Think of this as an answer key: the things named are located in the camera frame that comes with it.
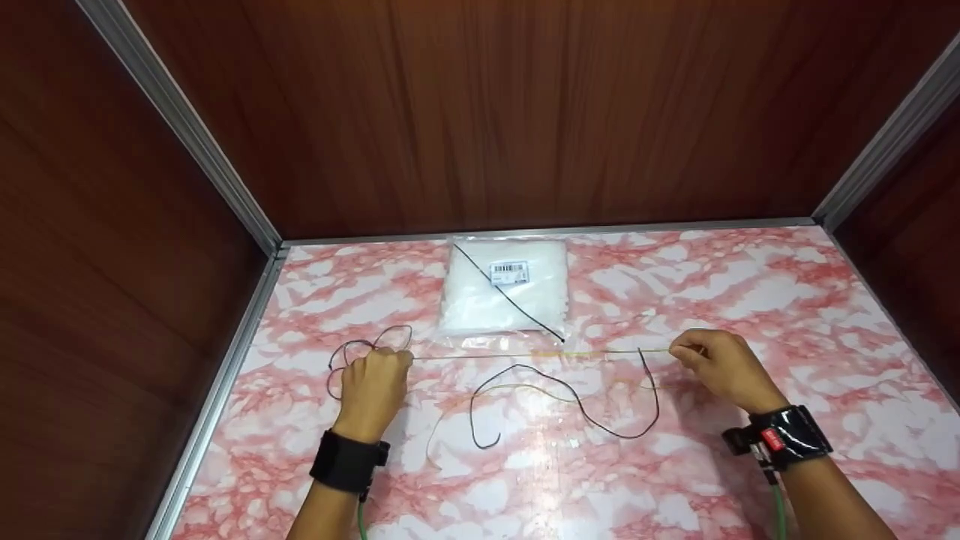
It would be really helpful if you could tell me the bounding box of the person's right hand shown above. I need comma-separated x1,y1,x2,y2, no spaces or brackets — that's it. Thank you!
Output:
668,328,791,416

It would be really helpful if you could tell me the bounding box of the person's left hand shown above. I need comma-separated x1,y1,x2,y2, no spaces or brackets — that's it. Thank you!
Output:
332,346,415,445

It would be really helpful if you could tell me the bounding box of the looped black wire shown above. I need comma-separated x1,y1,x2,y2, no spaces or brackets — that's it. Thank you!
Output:
326,324,414,401

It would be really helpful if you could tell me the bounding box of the person's left forearm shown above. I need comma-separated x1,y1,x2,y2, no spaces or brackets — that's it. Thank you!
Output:
286,478,370,540

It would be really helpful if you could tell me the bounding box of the person's right forearm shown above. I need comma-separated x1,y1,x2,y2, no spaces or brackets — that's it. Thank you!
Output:
780,452,898,540

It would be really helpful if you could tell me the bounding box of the black wrist band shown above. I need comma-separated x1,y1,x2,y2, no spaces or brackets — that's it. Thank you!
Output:
309,428,392,540
721,404,834,540

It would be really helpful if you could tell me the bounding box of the clear bag of white ties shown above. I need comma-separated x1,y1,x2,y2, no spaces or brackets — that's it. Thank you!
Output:
438,235,572,340

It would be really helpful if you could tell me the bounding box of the black cable tie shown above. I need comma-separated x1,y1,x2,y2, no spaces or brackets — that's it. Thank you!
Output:
451,242,566,344

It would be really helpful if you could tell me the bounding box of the long black wire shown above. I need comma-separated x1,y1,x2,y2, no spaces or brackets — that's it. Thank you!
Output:
469,346,662,451

